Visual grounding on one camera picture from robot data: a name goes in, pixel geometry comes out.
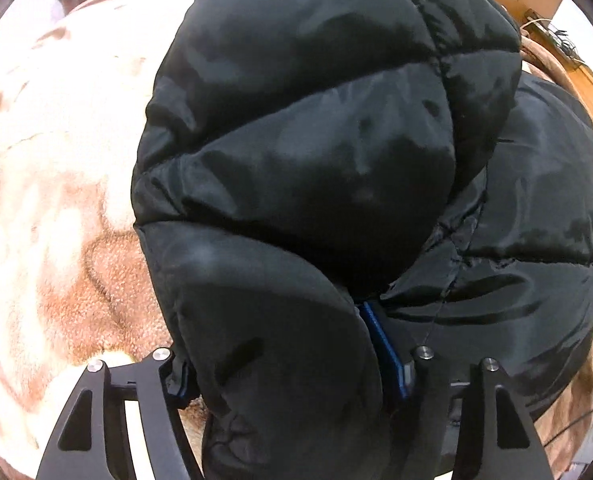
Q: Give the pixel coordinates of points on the wooden bed frame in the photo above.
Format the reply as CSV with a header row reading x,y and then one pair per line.
x,y
591,90

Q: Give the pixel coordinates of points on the black puffer jacket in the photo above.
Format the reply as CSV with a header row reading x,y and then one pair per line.
x,y
326,170

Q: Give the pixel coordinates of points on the brown bear printed blanket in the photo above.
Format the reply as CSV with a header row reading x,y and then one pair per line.
x,y
51,185

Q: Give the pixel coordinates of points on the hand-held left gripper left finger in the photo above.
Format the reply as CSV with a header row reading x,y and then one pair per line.
x,y
141,410

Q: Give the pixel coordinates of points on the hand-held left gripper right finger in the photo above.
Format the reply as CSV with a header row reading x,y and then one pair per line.
x,y
384,345

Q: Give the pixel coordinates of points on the power strip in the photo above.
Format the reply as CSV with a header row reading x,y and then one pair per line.
x,y
566,45

